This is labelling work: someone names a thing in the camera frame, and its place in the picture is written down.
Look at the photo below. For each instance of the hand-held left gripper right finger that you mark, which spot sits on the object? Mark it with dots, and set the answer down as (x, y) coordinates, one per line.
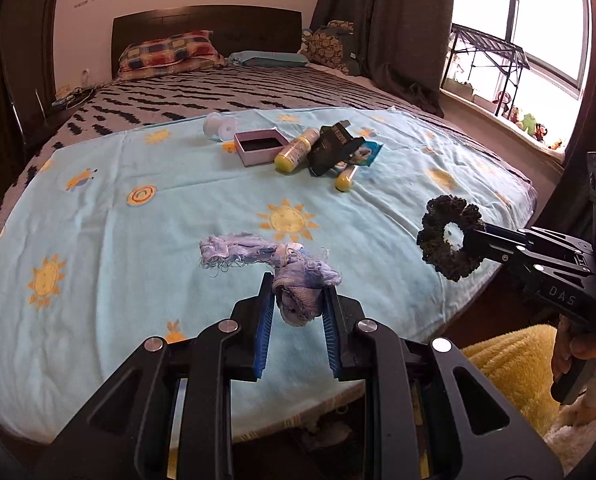
(330, 335)

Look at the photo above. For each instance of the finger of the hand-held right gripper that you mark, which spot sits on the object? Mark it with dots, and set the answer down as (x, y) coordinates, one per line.
(508, 232)
(488, 247)

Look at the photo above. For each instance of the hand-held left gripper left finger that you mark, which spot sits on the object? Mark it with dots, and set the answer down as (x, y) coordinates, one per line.
(262, 332)

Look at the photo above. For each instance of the black crochet scrunchie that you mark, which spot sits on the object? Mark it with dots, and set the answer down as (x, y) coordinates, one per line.
(430, 250)

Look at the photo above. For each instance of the frayed light blue rag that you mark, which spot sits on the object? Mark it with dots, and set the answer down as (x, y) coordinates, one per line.
(298, 275)

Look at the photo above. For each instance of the blue snack wrapper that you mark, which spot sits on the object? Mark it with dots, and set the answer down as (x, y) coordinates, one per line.
(369, 152)

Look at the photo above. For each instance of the small yellow bottle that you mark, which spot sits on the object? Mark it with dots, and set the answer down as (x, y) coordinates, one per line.
(344, 180)

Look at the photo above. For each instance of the pink box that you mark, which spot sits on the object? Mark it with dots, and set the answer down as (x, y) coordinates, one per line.
(258, 158)

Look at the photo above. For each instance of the large yellow bottle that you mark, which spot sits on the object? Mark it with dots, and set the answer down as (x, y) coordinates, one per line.
(290, 155)

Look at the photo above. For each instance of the black foil packet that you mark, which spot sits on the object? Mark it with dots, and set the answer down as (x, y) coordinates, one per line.
(330, 147)

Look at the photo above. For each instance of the white tape spool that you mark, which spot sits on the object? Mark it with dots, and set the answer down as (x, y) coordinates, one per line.
(218, 127)

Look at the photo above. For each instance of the person's right hand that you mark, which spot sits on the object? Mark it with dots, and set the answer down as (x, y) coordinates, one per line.
(590, 350)

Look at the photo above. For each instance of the window sill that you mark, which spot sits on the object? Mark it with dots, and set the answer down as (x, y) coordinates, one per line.
(508, 135)

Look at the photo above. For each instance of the orange plush toy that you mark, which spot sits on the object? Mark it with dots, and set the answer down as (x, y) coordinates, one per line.
(555, 144)

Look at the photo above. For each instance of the brown plush toy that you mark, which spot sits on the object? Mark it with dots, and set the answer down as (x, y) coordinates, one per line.
(542, 132)

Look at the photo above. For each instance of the green frog plush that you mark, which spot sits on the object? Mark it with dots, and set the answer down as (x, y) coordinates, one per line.
(529, 122)

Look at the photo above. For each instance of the beige plush toy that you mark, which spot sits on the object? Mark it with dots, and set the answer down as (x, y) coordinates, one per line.
(514, 115)

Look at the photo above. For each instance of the yellow fleece cloth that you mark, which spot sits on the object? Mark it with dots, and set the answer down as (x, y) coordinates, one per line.
(513, 375)

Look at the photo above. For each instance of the red brown monkey plush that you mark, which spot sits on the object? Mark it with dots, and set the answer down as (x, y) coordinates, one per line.
(503, 102)

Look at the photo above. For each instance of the white planter box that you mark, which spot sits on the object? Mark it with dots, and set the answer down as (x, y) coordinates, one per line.
(460, 90)

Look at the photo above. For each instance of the light blue printed sheet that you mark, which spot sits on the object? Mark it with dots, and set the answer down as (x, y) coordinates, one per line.
(128, 260)

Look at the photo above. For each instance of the black metal rack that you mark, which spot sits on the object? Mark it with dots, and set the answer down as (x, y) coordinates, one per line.
(488, 42)

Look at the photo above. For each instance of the window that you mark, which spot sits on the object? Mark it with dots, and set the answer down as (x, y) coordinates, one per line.
(553, 10)

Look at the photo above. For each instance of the grey black striped blanket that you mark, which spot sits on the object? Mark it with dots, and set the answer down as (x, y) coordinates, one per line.
(228, 85)

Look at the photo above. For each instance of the brown patterned cushion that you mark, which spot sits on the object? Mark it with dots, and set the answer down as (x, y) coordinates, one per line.
(328, 45)

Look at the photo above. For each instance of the teal pillow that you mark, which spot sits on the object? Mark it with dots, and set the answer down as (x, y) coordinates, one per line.
(268, 58)

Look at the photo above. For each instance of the plaid pillow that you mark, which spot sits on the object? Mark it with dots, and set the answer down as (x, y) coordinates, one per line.
(168, 52)

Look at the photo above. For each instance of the dark wooden headboard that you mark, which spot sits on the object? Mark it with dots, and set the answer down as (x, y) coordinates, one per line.
(203, 22)

